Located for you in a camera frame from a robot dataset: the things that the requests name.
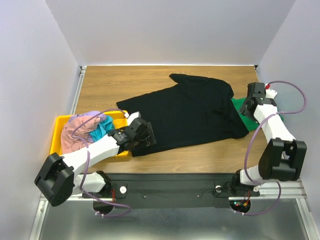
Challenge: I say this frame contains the black t shirt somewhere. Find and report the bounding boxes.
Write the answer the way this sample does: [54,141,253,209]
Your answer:
[116,73,249,157]

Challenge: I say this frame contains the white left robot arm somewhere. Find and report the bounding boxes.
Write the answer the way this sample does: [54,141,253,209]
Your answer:
[34,117,156,207]

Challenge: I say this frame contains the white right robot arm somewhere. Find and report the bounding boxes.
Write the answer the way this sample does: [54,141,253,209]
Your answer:
[230,82,307,195]

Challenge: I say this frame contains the yellow plastic bin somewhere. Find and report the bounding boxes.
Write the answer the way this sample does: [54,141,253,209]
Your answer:
[49,110,128,155]

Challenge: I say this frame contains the green folded t shirt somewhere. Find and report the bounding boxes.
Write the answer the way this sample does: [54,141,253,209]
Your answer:
[230,97,286,133]

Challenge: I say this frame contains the teal t shirt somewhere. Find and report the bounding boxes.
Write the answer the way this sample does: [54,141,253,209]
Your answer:
[89,115,116,143]

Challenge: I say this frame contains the lavender t shirt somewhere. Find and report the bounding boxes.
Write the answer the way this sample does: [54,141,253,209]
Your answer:
[67,110,107,123]

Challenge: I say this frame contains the pink t shirt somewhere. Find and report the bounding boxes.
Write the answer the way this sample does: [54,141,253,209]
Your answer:
[60,115,100,154]

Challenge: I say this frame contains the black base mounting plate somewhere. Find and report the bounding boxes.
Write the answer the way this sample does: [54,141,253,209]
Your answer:
[89,173,260,209]

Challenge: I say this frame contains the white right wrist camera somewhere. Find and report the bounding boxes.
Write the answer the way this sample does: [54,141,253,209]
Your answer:
[265,84,278,100]

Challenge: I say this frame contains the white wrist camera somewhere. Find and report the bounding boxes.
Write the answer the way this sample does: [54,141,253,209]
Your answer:
[265,84,278,100]
[124,111,141,126]

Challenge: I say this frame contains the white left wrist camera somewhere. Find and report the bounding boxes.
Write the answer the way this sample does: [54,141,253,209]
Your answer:
[124,111,141,126]

